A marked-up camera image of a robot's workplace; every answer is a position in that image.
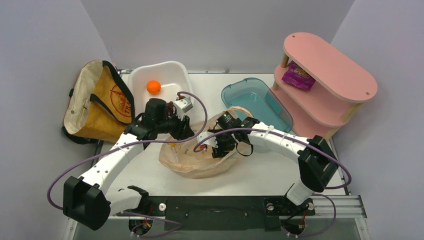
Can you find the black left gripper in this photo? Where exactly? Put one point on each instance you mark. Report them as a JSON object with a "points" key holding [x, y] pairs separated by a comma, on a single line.
{"points": [[183, 130]]}

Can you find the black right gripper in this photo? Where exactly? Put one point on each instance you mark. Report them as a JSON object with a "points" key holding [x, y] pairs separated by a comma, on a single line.
{"points": [[221, 151]]}

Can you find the orange translucent plastic grocery bag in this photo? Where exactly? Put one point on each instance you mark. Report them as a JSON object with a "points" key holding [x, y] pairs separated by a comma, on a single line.
{"points": [[180, 158]]}

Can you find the orange fruit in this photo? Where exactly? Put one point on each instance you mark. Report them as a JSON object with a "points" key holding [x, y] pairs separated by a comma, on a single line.
{"points": [[153, 87]]}

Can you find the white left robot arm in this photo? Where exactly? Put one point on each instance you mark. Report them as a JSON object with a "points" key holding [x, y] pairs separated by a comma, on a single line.
{"points": [[88, 199]]}

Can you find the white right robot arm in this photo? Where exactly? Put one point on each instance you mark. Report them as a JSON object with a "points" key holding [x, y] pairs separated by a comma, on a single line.
{"points": [[314, 157]]}

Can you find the white perforated plastic basket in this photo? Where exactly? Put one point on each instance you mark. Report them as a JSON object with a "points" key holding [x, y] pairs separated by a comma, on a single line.
{"points": [[152, 111]]}

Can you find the teal transparent plastic tub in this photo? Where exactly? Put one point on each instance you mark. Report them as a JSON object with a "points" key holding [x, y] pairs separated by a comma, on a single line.
{"points": [[255, 96]]}

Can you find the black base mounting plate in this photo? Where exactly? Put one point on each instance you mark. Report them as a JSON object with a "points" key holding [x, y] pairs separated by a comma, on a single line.
{"points": [[224, 213]]}

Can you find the purple snack packet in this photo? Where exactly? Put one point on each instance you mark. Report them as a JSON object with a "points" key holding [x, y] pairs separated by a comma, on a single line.
{"points": [[298, 77]]}

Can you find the pink two-tier wooden shelf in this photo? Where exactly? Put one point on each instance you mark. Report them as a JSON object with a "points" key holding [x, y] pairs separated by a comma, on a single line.
{"points": [[342, 86]]}

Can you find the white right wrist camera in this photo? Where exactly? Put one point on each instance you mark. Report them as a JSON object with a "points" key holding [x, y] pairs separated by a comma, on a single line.
{"points": [[205, 140]]}

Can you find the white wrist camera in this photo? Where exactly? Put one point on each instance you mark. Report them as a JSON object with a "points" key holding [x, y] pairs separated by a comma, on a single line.
{"points": [[182, 105], [205, 140]]}

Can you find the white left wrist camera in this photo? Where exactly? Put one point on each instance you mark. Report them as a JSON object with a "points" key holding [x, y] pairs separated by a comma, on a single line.
{"points": [[182, 105]]}

